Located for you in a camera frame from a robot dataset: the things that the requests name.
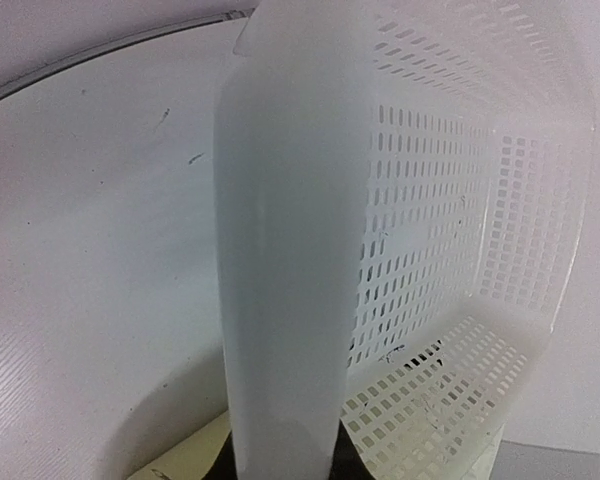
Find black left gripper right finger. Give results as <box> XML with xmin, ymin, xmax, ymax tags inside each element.
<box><xmin>329</xmin><ymin>424</ymin><xmax>374</xmax><ymax>480</ymax></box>

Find white perforated plastic basket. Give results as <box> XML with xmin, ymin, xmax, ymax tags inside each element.
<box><xmin>214</xmin><ymin>1</ymin><xmax>595</xmax><ymax>479</ymax></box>

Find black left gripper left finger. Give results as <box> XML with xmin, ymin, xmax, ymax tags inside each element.
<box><xmin>207</xmin><ymin>433</ymin><xmax>238</xmax><ymax>480</ymax></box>

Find pale green hard-shell suitcase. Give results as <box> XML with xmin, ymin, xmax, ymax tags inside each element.
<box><xmin>127</xmin><ymin>407</ymin><xmax>506</xmax><ymax>480</ymax></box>

